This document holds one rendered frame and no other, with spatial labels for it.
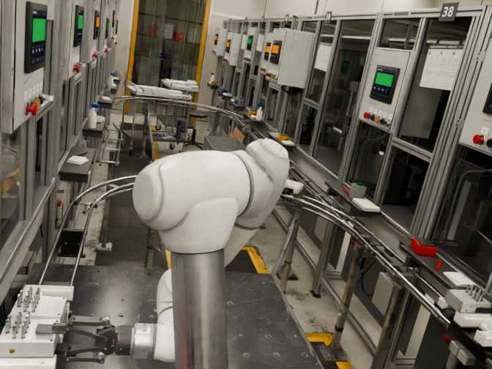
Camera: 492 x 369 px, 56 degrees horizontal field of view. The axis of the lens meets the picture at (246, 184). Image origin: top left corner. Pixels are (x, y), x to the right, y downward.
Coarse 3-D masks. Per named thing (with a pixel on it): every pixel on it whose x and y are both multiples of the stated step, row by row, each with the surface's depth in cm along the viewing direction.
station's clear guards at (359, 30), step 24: (312, 24) 407; (360, 24) 318; (336, 48) 353; (360, 48) 315; (312, 72) 397; (336, 72) 349; (360, 72) 312; (312, 96) 392; (336, 96) 345; (288, 120) 443; (336, 120) 341; (336, 144) 337; (336, 168) 334
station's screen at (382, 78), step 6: (378, 72) 278; (384, 72) 271; (390, 72) 265; (378, 78) 278; (384, 78) 270; (390, 78) 264; (378, 84) 277; (384, 84) 270; (390, 84) 264; (378, 90) 276; (384, 90) 269; (390, 90) 263; (378, 96) 276; (384, 96) 269
